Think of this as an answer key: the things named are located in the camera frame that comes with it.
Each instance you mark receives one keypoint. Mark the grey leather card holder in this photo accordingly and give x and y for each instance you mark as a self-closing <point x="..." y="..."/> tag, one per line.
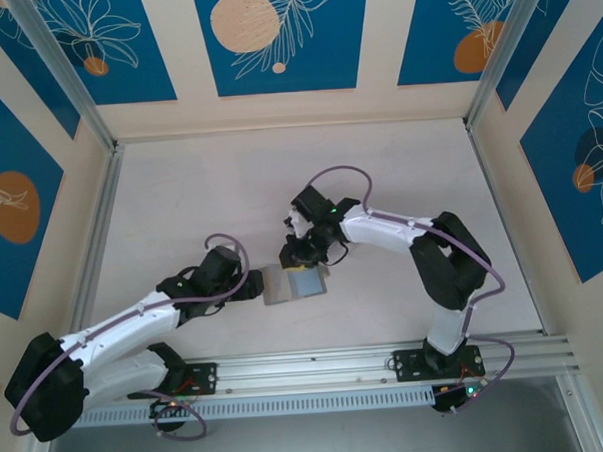
<point x="274" y="287"/>

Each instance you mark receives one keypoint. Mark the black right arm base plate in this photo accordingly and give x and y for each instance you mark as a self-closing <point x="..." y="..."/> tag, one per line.
<point x="408" y="366"/>

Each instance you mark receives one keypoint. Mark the grey metal sheet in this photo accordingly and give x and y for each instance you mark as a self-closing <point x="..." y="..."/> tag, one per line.
<point x="311" y="443"/>

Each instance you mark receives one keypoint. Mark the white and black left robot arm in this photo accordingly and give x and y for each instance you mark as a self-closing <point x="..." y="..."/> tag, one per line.
<point x="116" y="329"/>

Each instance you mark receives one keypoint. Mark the aluminium table side rail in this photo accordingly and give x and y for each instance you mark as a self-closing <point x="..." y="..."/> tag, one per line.
<point x="108" y="194"/>
<point x="483" y="168"/>

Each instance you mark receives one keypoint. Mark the aluminium mounting rail beam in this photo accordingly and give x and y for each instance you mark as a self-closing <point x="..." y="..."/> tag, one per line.
<point x="308" y="368"/>

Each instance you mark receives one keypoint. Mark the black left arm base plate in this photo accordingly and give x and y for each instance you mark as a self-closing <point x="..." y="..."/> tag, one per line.
<point x="203" y="378"/>

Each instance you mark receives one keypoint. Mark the aluminium frame post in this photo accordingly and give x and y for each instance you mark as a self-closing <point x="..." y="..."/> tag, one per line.
<point x="506" y="52"/>
<point x="68" y="71"/>

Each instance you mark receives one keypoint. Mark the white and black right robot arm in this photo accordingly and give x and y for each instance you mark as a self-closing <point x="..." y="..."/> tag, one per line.
<point x="382" y="230"/>

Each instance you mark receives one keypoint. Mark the plastic credit card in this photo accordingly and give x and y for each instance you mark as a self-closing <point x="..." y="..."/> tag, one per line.
<point x="309" y="285"/>

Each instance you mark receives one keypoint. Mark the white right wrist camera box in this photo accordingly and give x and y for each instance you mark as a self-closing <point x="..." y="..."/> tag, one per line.
<point x="296" y="223"/>

